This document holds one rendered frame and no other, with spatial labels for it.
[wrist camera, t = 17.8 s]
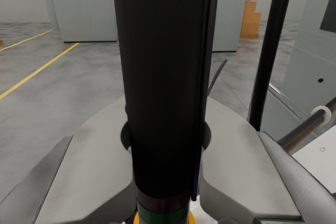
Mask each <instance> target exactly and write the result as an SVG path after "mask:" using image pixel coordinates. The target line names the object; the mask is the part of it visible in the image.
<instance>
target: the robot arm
mask: <svg viewBox="0 0 336 224"><path fill-rule="evenodd" d="M130 145H131V142H130V134H129V125H128V116H127V107H126V99H125V95H124V96H122V97H120V98H119V99H117V100H116V101H114V102H113V103H111V104H110V105H108V106H107V107H105V108H104V109H102V110H101V111H99V112H98V113H96V114H95V115H93V116H92V117H91V118H90V119H88V120H87V121H86V122H85V123H84V124H83V125H82V126H81V127H80V128H79V129H78V130H77V131H76V132H75V133H74V134H73V135H72V136H64V137H63V138H62V139H61V140H60V141H59V142H58V143H57V144H56V145H55V146H54V147H53V148H52V149H51V150H50V151H49V152H48V153H47V154H46V156H45V157H44V158H43V159H42V160H41V161H40V162H39V163H38V164H37V165H36V166H35V167H34V168H33V169H32V170H31V171H30V172H29V173H28V174H27V175H26V176H25V177H24V178H23V179H22V180H21V181H20V182H19V183H18V184H17V185H16V186H15V187H14V188H13V189H12V190H11V191H10V192H9V193H8V194H7V196H6V197H5V198H4V199H3V200H2V201H1V202H0V224H122V223H123V222H124V221H125V220H126V219H127V218H129V217H130V216H131V215H132V214H133V213H134V211H135V209H136V185H135V176H134V168H133V160H132V155H131V154H130V153H129V152H128V151H127V150H128V148H129V147H130ZM202 146H203V147H204V149H205V151H204V152H203V153H202V158H201V168H200V178H199V202H200V206H201V208H202V210H203V211H204V212H205V213H207V214H208V215H209V216H211V217H212V218H213V219H215V220H216V221H217V222H218V223H217V224H336V198H335V197H334V196H333V195H332V193H331V192H330V191H329V190H328V189H327V188H326V187H325V186H324V185H323V184H322V183H321V182H320V181H319V180H318V179H316V178H315V177H314V176H313V175H312V174H311V173H310V172H309V171H308V170H307V169H306V168H304V167H303V166H302V165H301V164H300V163H299V162H298V161H297V160H296V159H295V158H294V157H292V156H291V155H290V154H289V153H288V152H287V151H286V150H285V149H284V148H283V147H281V146H280V145H279V144H278V143H277V142H276V141H275V140H274V139H273V138H272V137H270V136H269V135H268V134H267V133H266V132H265V131H257V130H256V129H255V128H254V127H253V126H252V125H251V124H250V123H248V122H247V121H246V120H245V119H244V118H243V117H241V116H240V115H239V114H237V113H236V112H234V111H233V110H231V109H229V108H228V107H226V106H224V105H222V104H221V103H219V102H217V101H216V100H214V99H212V98H211V97H209V96H207V103H206V112H205V122H204V131H203V141H202Z"/></svg>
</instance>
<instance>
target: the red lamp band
mask: <svg viewBox="0 0 336 224"><path fill-rule="evenodd" d="M192 177H193V173H192ZM192 177H191V181H190V184H189V185H188V187H187V188H186V189H185V190H184V191H183V192H181V193H180V194H178V195H176V196H173V197H168V198H157V197H152V196H149V195H147V194H145V193H144V192H142V191H141V190H140V189H139V188H138V186H137V184H136V182H135V193H136V196H137V199H138V200H139V202H140V203H141V204H142V205H143V206H144V207H145V208H147V209H149V210H151V211H153V212H158V213H168V212H172V211H175V210H177V209H179V208H180V207H182V206H183V205H184V204H185V203H186V202H187V200H188V199H189V197H190V195H191V190H192Z"/></svg>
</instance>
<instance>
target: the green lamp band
mask: <svg viewBox="0 0 336 224"><path fill-rule="evenodd" d="M136 202H137V209H138V212H139V214H140V215H141V217H142V218H143V219H144V220H145V221H146V222H148V223H149V224H177V223H179V222H180V221H181V220H182V219H183V218H184V217H185V216H186V215H187V213H188V211H189V208H190V203H191V193H190V196H189V199H188V201H187V202H186V204H185V205H184V206H183V207H182V208H180V209H179V210H177V211H175V212H172V213H167V214H159V213H154V212H151V211H149V210H147V209H146V208H144V207H143V206H142V205H141V204H140V202H139V200H138V198H137V196H136Z"/></svg>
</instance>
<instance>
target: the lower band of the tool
mask: <svg viewBox="0 0 336 224"><path fill-rule="evenodd" d="M133 224H139V216H138V212H137V213H136V215H135V218H134V221H133ZM189 224H195V220H194V216H193V214H192V212H191V210H189Z"/></svg>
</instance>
